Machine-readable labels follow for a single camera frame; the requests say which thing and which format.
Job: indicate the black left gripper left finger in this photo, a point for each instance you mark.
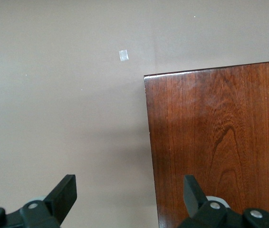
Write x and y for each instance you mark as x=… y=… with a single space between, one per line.
x=63 y=194

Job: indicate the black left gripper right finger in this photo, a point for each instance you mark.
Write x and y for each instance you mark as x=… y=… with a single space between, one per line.
x=192 y=197

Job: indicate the dark brown wooden cabinet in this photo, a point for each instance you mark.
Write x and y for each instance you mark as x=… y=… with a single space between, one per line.
x=215 y=147

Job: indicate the small clear tape piece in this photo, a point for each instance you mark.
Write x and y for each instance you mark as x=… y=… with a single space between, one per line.
x=123 y=55

